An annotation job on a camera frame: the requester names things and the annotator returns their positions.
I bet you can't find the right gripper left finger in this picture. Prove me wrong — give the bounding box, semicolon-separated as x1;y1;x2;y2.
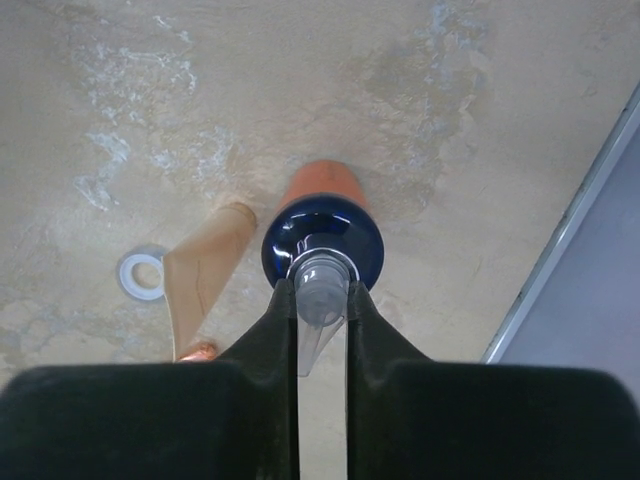
1;280;300;479

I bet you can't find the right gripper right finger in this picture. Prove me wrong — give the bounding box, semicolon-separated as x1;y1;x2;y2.
346;282;639;479

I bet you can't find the beige tube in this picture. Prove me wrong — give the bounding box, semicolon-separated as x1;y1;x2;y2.
162;202;257;360

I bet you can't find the white tape ring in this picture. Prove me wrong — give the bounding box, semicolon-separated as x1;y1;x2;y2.
117;244;167;301

